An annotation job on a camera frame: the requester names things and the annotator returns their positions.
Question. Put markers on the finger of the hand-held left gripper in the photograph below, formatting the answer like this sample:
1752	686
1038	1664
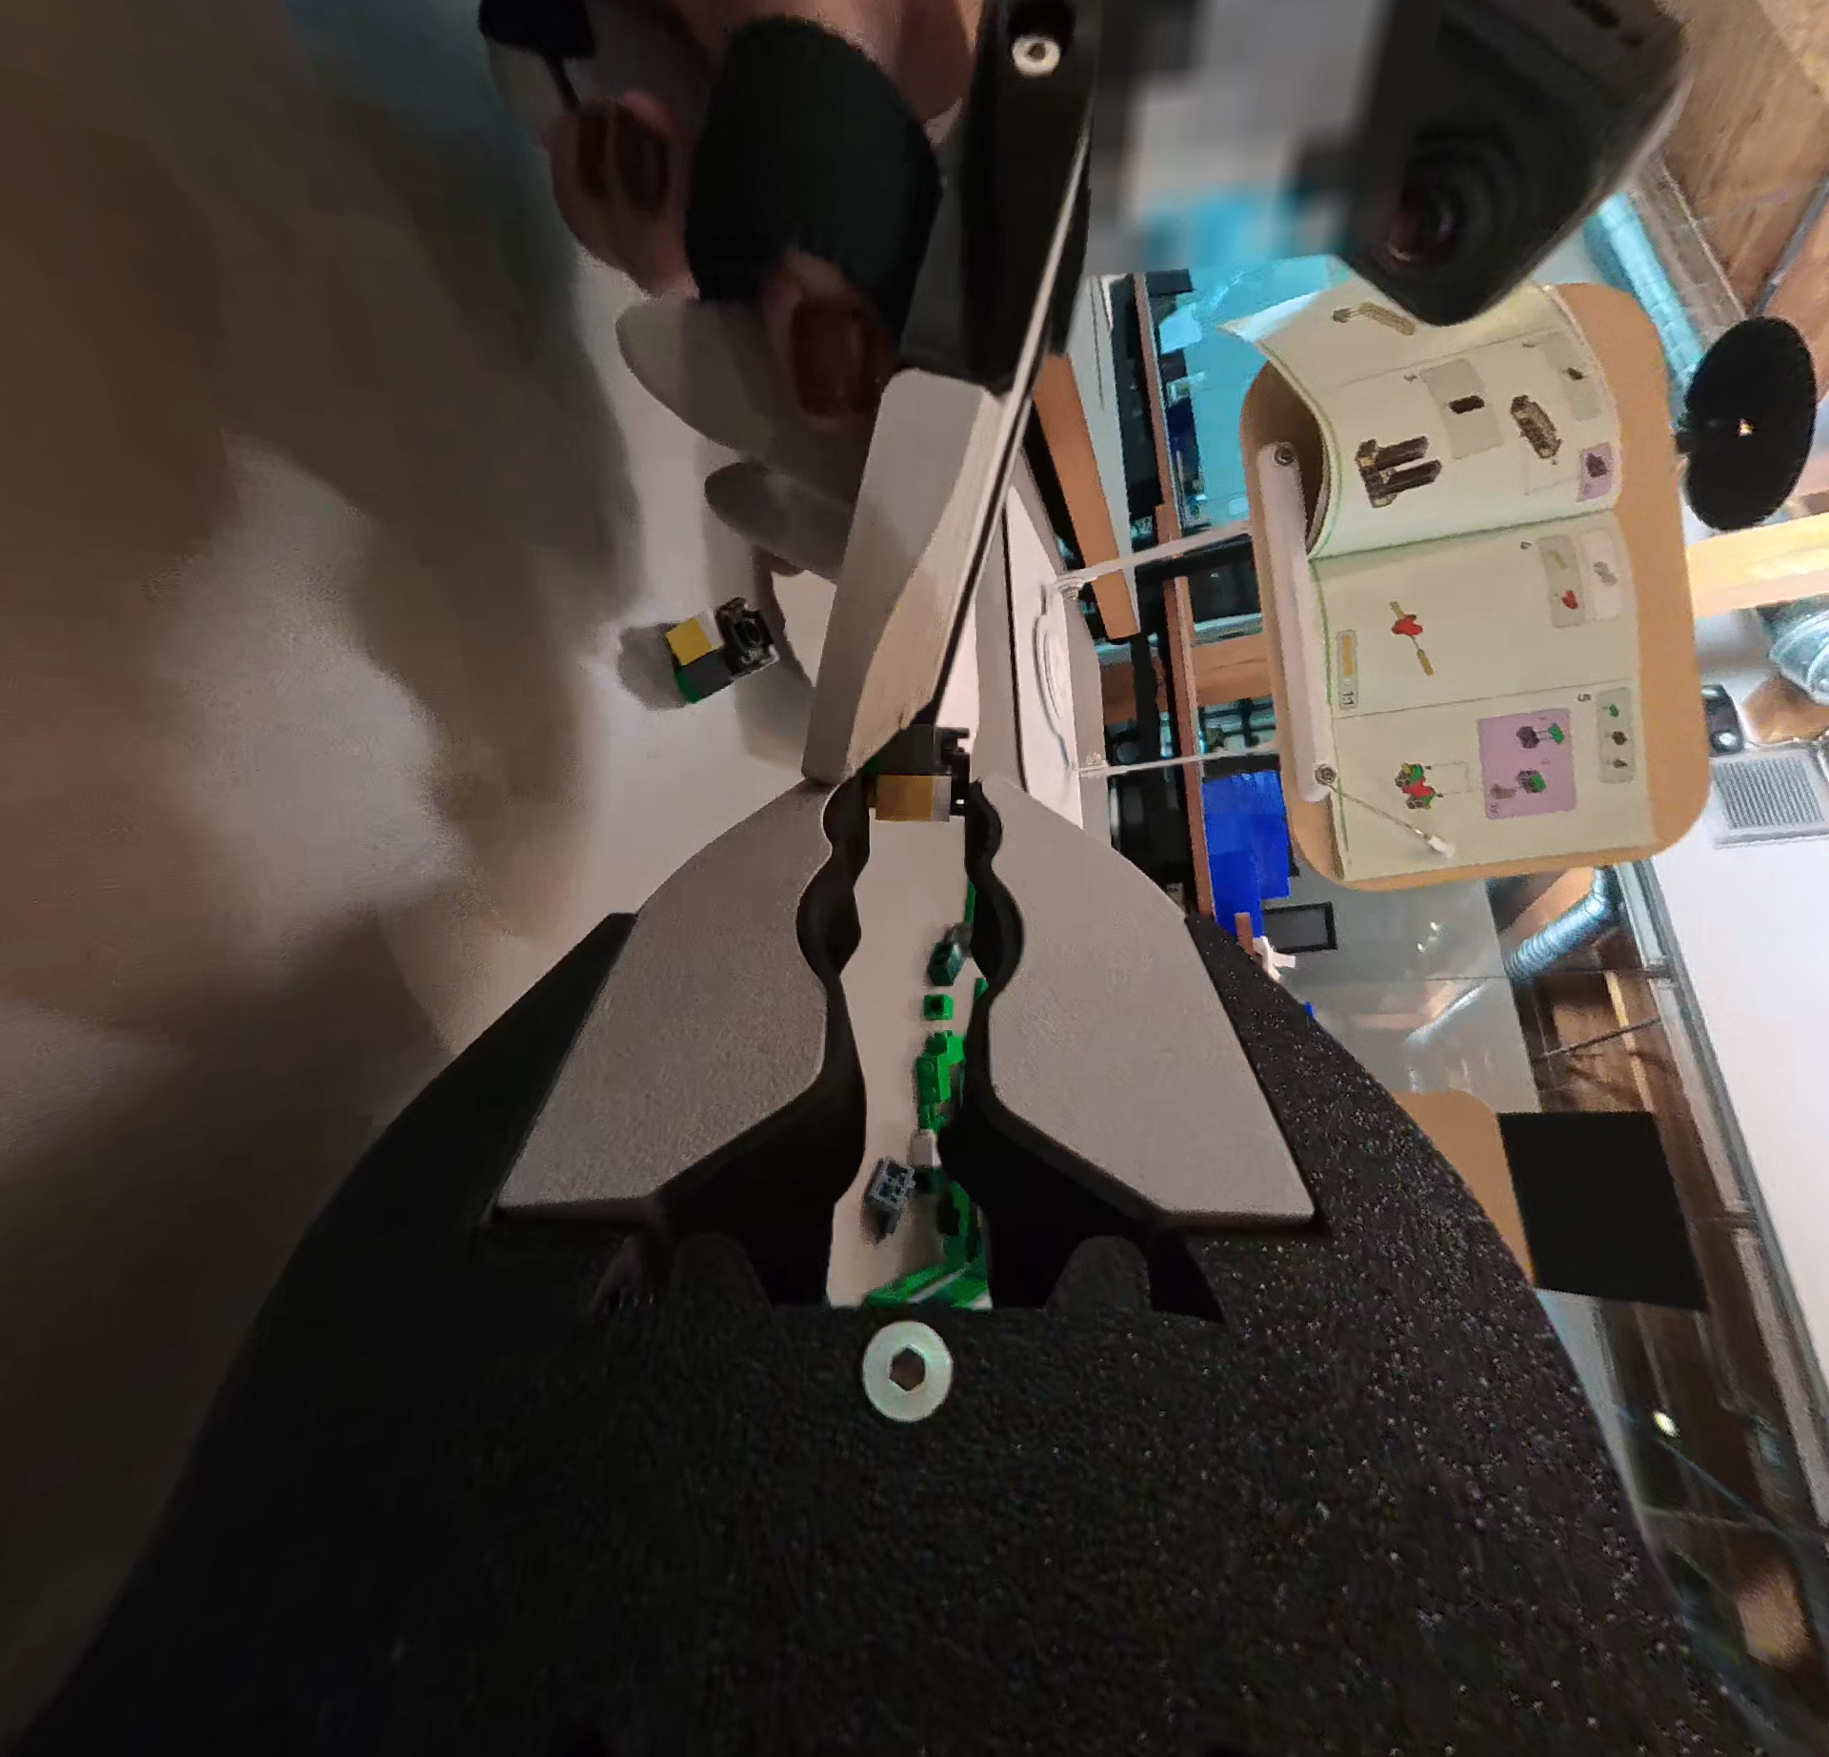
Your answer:
916	556

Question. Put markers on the tan brick with black stud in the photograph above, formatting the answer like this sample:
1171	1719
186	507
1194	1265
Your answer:
912	794

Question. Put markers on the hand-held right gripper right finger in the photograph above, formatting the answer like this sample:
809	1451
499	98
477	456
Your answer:
1129	1041

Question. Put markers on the white vent grille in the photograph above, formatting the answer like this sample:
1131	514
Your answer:
1765	791

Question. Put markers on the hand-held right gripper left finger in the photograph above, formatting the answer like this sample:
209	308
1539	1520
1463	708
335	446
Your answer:
686	1027

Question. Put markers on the pile of green toy bricks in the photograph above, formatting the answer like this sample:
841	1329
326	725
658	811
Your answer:
943	1062

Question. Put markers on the silver flexible duct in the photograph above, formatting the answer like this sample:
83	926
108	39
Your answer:
1558	928

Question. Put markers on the black round disc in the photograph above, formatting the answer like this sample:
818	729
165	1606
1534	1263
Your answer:
1752	421

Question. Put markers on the wooden shelf unit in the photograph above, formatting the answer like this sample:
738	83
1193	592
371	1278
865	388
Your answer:
1073	469

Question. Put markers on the open instruction booklet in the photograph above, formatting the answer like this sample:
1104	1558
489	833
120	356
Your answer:
1473	614

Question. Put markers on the white page holder bar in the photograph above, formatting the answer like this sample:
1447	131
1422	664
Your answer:
1286	614

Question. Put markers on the blue bin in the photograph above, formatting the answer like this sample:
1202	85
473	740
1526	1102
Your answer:
1243	827

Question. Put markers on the green yellow grey brick assembly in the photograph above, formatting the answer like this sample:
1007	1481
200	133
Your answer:
694	654

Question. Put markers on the dark grey square brick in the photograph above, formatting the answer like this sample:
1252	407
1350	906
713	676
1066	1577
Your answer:
889	1192

